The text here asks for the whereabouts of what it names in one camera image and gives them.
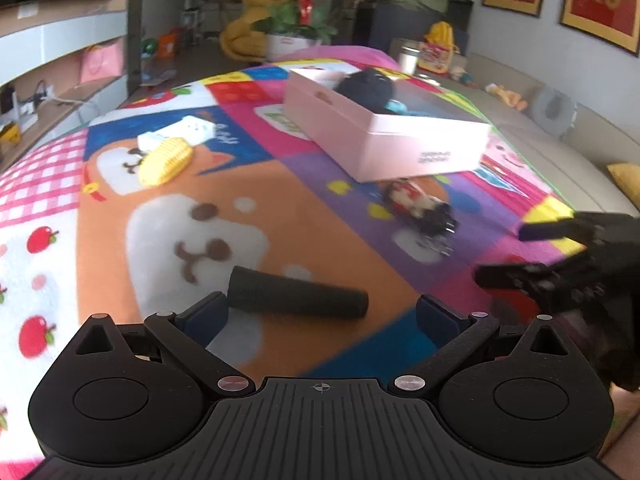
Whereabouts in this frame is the white cylinder cup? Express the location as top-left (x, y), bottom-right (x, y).
top-left (398, 44), bottom-right (420, 76)

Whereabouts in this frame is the beige sofa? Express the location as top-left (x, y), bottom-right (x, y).
top-left (427, 53), bottom-right (639, 216)

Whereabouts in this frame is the yellow plush bear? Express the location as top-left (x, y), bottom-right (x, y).
top-left (219, 0), bottom-right (273, 63)

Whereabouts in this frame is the glass fish tank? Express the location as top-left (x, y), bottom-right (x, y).
top-left (346, 0), bottom-right (474, 52)

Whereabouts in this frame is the pink gift bag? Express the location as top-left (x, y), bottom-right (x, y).
top-left (80, 38), bottom-right (124, 84)

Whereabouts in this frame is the black cylinder handle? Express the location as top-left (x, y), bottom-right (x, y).
top-left (228, 266), bottom-right (369, 318)

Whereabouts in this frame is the colourful cartoon play mat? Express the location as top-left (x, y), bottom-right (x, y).
top-left (1, 62), bottom-right (577, 479)

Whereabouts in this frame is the red snack bag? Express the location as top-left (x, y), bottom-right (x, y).
top-left (416, 41), bottom-right (459, 75)

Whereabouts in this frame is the yellow cushion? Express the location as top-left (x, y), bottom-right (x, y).
top-left (608, 162), bottom-right (640, 209)

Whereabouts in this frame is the potted pink flower plant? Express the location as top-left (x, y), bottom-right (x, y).
top-left (252, 0), bottom-right (338, 62)

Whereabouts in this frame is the grey neck pillow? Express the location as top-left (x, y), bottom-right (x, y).
top-left (527, 86), bottom-right (577, 139)

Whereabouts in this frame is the black plush toy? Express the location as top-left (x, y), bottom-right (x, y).
top-left (334, 67), bottom-right (395, 114)

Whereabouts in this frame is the yellow corn toy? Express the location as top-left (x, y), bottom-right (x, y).
top-left (137, 138), bottom-right (193, 188)

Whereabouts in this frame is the white power adapter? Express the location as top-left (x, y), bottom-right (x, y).
top-left (137, 115), bottom-right (216, 153)

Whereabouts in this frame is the doll figure keychain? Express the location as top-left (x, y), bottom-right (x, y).
top-left (383, 179), bottom-right (458, 256)

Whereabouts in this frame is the pink cardboard box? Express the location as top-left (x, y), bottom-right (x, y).
top-left (283, 68), bottom-right (492, 183)

